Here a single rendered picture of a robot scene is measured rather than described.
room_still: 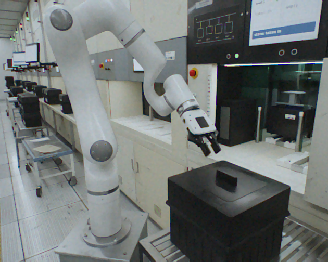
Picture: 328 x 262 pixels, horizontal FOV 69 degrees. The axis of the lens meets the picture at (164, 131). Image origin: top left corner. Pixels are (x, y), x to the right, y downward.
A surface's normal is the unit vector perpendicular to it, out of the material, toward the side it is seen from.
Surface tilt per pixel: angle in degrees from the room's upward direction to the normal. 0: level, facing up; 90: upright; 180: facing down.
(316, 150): 90
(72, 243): 0
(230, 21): 90
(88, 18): 110
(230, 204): 0
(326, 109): 90
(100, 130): 61
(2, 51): 90
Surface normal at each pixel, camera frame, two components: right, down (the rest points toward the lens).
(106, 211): 0.34, 0.23
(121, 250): -0.02, -0.97
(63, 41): 0.26, 0.77
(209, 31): -0.82, 0.16
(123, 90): 0.57, 0.19
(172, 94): -0.58, -0.08
